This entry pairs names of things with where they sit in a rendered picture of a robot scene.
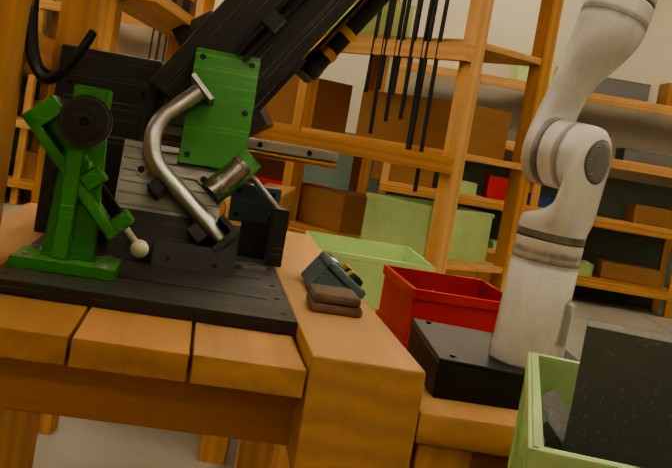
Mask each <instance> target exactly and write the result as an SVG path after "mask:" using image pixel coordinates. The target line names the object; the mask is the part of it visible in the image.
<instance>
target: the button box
mask: <svg viewBox="0 0 672 468"><path fill-rule="evenodd" d="M301 276H302V278H303V279H304V281H305V283H306V284H307V286H309V284H311V283H315V284H321V285H328V286H334V287H341V288H347V289H351V290H353V291H354V292H355V293H356V295H357V296H358V297H359V298H360V299H362V298H364V297H365V295H366V293H365V291H364V290H363V289H362V288H361V285H360V284H359V283H357V282H356V281H355V280H354V279H353V278H352V277H351V276H350V274H349V273H348V272H347V271H346V270H345V269H344V268H343V267H342V268H341V267H340V266H339V265H338V264H337V263H336V262H335V261H334V260H333V259H332V258H331V256H330V255H329V254H328V253H327V252H325V251H322V252H321V253H320V254H319V256H317V258H315V259H314V260H313V261H312V262H311V263H310V264H309V265H308V266H307V268H306V269H305V270H304V271H303V272H302V273H301Z"/></svg>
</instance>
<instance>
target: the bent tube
mask: <svg viewBox="0 0 672 468"><path fill-rule="evenodd" d="M191 83H192V84H193V86H191V87H190V88H188V89H187V90H185V91H184V92H182V93H181V94H179V95H178V96H176V97H175V98H173V99H172V100H170V101H169V102H167V103H166V104H164V105H163V106H162V107H161V108H159V109H158V110H157V111H156V113H155V114H154V115H153V116H152V118H151V119H150V121H149V123H148V125H147V128H146V130H145V134H144V140H143V152H144V157H145V161H146V164H147V166H148V168H149V170H150V172H151V173H152V175H153V176H154V178H157V179H158V180H159V181H160V182H161V183H162V184H163V185H164V187H165V188H166V191H167V192H168V194H169V195H170V196H171V197H172V198H173V199H174V200H175V201H176V203H177V204H178V205H179V206H180V207H181V208H182V209H183V210H184V212H185V213H186V214H187V215H188V216H189V217H190V218H191V219H192V221H193V222H194V223H195V222H196V223H197V224H198V225H199V226H200V227H201V228H202V229H203V231H204V232H205V233H206V234H207V238H208V239H209V240H210V241H211V242H212V243H213V244H214V245H215V244H216V243H218V242H219V241H220V240H221V239H222V238H223V237H225V236H226V235H227V234H228V233H227V232H226V231H225V230H224V229H223V228H222V226H221V225H220V224H219V223H218V222H217V221H216V220H215V219H214V217H213V216H212V215H211V214H210V213H209V212H208V211H207V209H206V208H205V207H204V206H203V205H202V204H201V203H200V202H199V200H198V199H197V198H196V197H195V196H194V195H193V194H192V193H191V191H190V190H189V189H188V188H187V187H186V186H185V185H184V184H183V182H182V181H181V180H180V179H179V178H178V177H177V176H176V175H175V173H174V172H173V171H172V170H171V169H170V168H169V167H168V165H167V164H166V162H165V160H164V158H163V155H162V150H161V141H162V136H163V133H164V131H165V129H166V128H167V126H168V125H169V124H170V123H171V122H172V121H173V120H174V119H175V118H177V117H178V116H180V115H181V114H183V113H184V112H186V111H187V110H189V109H190V108H192V107H193V106H195V105H196V104H198V103H199V102H201V101H202V100H205V101H206V103H207V104H208V106H211V105H213V100H214V97H213V96H212V95H211V93H210V92H209V91H208V89H207V88H206V87H205V85H204V84H203V83H202V81H201V80H200V79H199V77H198V76H197V75H196V73H193V74H192V75H191Z"/></svg>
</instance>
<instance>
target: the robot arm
mask: <svg viewBox="0 0 672 468"><path fill-rule="evenodd" d="M657 1H658V0H584V3H583V5H582V8H581V10H580V13H579V16H578V19H577V22H576V25H575V28H574V31H573V33H572V36H571V38H570V41H569V43H568V46H567V48H566V51H565V53H564V56H563V58H562V60H561V63H560V65H559V68H558V70H557V72H556V75H555V77H554V79H553V81H552V83H551V85H550V87H549V89H548V91H547V93H546V95H545V97H544V99H543V101H542V103H541V105H540V107H539V109H538V111H537V113H536V115H535V117H534V119H533V121H532V123H531V125H530V127H529V129H528V132H527V134H526V137H525V140H524V143H523V146H522V152H521V169H522V172H523V174H524V176H525V177H526V178H527V179H528V180H529V181H531V182H534V183H537V184H540V185H544V186H548V187H552V188H556V189H559V190H558V193H557V195H556V198H555V200H554V201H553V203H552V204H550V205H549V206H547V207H545V208H542V209H538V210H530V211H526V212H524V213H522V214H521V216H520V218H519V222H518V226H517V232H516V235H515V240H514V244H513V249H512V253H511V257H510V262H509V266H508V270H507V275H506V279H505V283H504V288H503V292H502V296H501V301H500V305H499V309H498V314H497V318H496V323H495V327H494V331H493V336H492V339H491V344H490V349H489V355H490V356H491V357H493V358H495V359H497V360H499V361H501V362H504V363H506V364H509V365H513V366H516V367H520V368H524V369H525V364H526V358H527V353H528V352H534V353H539V354H544V355H549V356H554V357H559V358H563V356H564V351H565V347H566V343H567V339H568V335H569V330H570V326H571V322H572V318H573V313H574V311H575V305H574V303H572V302H571V301H572V297H573V293H574V289H575V284H576V280H577V276H578V272H579V267H580V263H581V259H582V255H583V250H584V246H585V242H586V239H587V236H588V234H589V232H590V230H591V228H592V226H593V224H594V221H595V219H596V215H597V211H598V208H599V204H600V201H601V197H602V194H603V191H604V187H605V184H606V181H607V177H608V173H609V170H610V165H611V160H612V143H611V139H610V136H609V135H608V133H607V132H606V131H605V130H604V129H602V128H600V127H598V126H594V125H589V124H584V123H579V122H576V120H577V118H578V116H579V114H580V112H581V110H582V108H583V106H584V104H585V102H586V101H587V99H588V97H589V96H590V95H591V93H592V92H593V91H594V90H595V89H596V88H597V86H598V85H599V84H601V83H602V82H603V81H604V80H605V79H606V78H607V77H608V76H609V75H610V74H612V73H613V72H614V71H615V70H616V69H617V68H618V67H620V66H621V65H622V64H623V63H624V62H625V61H626V60H627V59H628V58H629V57H630V56H631V55H632V54H633V53H634V52H635V51H636V49H637V48H638V47H639V45H640V44H641V42H642V41H643V38H644V36H645V34H646V31H647V29H648V26H649V23H650V21H651V18H652V15H653V13H654V10H655V7H656V4H657Z"/></svg>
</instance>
